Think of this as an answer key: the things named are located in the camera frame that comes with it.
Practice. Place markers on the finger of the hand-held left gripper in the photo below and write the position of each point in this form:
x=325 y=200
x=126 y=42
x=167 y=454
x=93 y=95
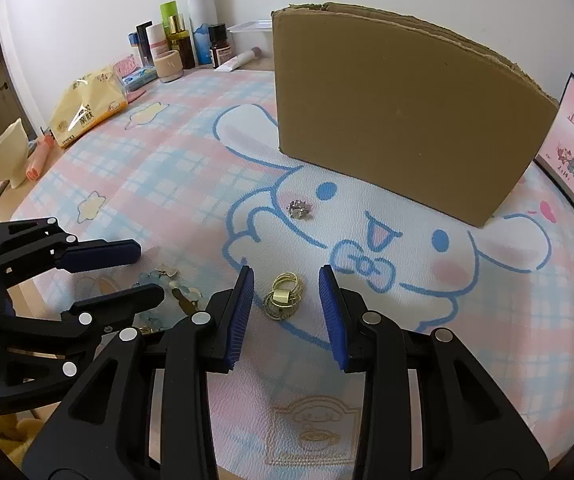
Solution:
x=102 y=254
x=122 y=299

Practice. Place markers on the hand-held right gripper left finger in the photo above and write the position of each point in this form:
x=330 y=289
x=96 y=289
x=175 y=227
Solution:
x=239 y=310

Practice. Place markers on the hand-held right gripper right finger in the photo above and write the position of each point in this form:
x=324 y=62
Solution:
x=332 y=310

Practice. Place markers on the brown cardboard box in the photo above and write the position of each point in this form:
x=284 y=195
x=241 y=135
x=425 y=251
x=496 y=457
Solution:
x=392 y=110

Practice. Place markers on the plaid cartoon desk mat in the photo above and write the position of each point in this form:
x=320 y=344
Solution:
x=167 y=185

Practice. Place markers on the small silver charm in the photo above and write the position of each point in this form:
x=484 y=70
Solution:
x=299 y=208

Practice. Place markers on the cream ceramic cup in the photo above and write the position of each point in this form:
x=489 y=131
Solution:
x=7 y=155

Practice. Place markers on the yellow tissue pack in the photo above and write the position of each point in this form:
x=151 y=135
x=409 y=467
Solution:
x=87 y=110

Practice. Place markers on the blue packet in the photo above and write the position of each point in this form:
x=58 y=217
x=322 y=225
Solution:
x=139 y=79

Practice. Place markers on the cream round jar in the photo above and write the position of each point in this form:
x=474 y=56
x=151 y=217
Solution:
x=168 y=66

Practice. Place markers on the blue cosmetic box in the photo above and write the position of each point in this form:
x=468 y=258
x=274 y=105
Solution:
x=133 y=45

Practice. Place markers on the white bottle pink label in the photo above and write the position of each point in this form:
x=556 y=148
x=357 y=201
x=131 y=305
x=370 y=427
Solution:
x=156 y=40

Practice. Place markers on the gold cap amber bottle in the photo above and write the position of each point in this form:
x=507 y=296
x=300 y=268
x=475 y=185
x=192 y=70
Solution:
x=181 y=45

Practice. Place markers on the white cosmetic tube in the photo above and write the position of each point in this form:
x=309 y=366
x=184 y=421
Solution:
x=227 y=65

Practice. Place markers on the small brown dropper bottle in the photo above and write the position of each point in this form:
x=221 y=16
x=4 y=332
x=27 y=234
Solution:
x=219 y=47

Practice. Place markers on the green cap bottle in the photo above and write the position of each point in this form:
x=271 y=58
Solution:
x=169 y=12

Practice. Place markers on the tall white spray bottle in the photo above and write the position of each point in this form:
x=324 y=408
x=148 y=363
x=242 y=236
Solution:
x=201 y=5

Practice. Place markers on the clear plastic container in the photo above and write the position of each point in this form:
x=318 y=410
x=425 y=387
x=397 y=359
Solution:
x=252 y=27

